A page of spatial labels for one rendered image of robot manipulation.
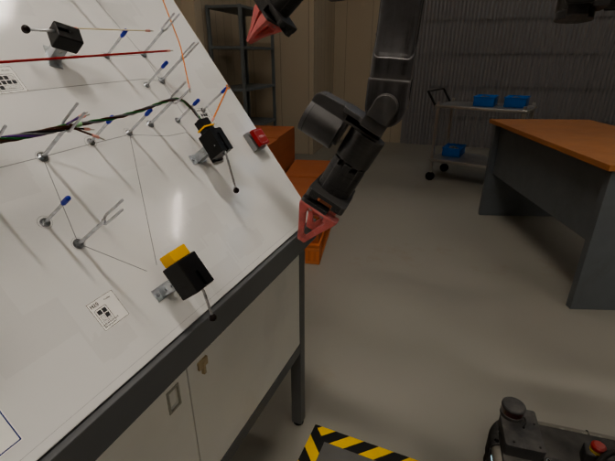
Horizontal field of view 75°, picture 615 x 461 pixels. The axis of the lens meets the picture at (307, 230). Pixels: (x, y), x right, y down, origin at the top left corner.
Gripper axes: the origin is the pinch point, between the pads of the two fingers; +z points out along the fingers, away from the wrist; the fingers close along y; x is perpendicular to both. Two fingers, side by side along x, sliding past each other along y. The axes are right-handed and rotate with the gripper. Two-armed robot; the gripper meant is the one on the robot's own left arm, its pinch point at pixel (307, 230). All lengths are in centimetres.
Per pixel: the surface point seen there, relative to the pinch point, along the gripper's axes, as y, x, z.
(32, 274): 24.1, -29.1, 17.7
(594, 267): -167, 138, 11
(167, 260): 11.1, -16.7, 13.2
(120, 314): 17.8, -17.7, 22.0
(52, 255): 20.0, -29.9, 16.9
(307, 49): -504, -143, 40
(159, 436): 17.2, -2.1, 45.0
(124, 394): 25.6, -9.1, 26.4
